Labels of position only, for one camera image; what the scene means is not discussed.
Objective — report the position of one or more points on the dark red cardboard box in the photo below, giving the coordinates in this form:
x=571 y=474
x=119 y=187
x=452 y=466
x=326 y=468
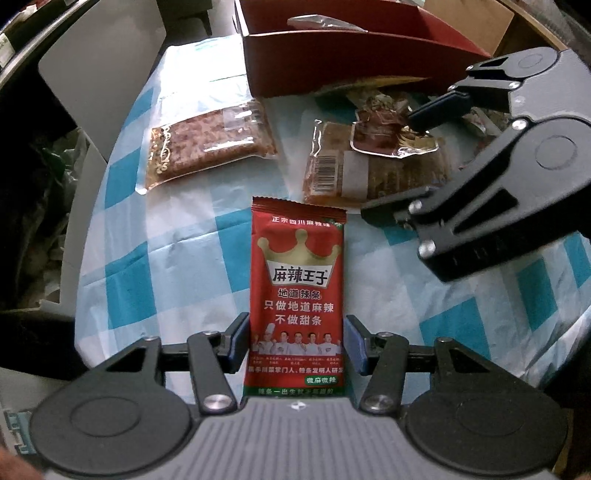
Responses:
x=323 y=60

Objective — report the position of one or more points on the dark vacuum-sealed snack packet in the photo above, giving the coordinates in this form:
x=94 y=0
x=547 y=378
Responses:
x=383 y=134

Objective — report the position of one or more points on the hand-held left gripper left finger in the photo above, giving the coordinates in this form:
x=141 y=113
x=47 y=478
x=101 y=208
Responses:
x=240 y=339

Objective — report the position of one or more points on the clear spicy strip packet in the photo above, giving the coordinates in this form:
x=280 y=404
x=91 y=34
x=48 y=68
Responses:
x=207 y=138

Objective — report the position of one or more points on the blue white checkered tablecloth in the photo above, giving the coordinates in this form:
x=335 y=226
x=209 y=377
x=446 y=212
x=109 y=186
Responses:
x=194 y=240

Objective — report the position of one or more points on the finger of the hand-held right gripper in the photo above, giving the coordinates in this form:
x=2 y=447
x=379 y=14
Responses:
x=443 y=217
x=438 y=108

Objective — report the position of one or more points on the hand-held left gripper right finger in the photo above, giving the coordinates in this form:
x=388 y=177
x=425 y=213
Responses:
x=353 y=341

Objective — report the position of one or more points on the red crown snack packet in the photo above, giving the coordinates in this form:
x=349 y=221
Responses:
x=295 y=286

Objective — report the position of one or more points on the brown snack packet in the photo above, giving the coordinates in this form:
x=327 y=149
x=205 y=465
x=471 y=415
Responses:
x=369 y=86

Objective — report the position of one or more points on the clear packet with barcode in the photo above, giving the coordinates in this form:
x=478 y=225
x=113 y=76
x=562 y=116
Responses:
x=341 y=180

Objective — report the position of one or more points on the clear crumpled snack packet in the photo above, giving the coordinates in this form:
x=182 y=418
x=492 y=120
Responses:
x=323 y=22

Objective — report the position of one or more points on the crumpled plastic bag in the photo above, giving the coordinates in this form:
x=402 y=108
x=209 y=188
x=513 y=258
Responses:
x=60 y=157

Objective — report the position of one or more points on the white chair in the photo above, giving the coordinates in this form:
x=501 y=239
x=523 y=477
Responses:
x=101 y=60

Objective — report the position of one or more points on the light wooden cabinet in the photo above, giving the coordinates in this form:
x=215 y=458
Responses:
x=461 y=18

